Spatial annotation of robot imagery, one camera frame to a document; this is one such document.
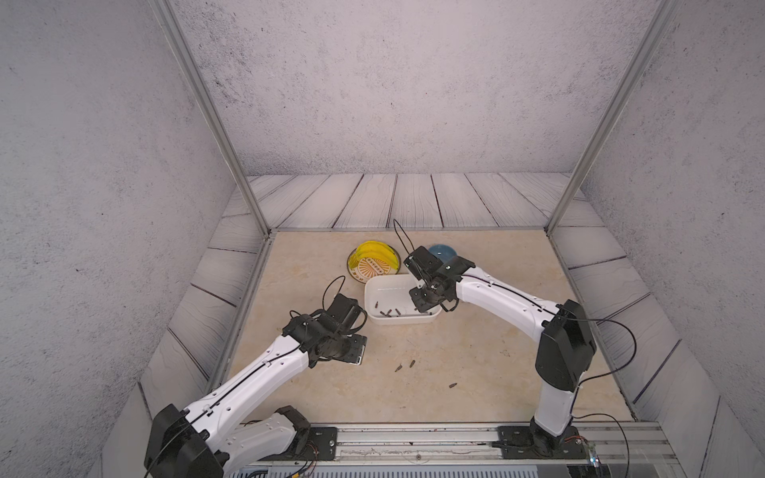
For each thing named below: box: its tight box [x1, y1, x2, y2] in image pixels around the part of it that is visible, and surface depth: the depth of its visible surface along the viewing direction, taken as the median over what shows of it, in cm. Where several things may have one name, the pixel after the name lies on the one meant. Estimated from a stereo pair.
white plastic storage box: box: [363, 273, 444, 326], surface depth 98 cm
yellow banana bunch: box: [348, 239, 400, 270], surface depth 110 cm
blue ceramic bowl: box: [428, 243, 458, 263], surface depth 112 cm
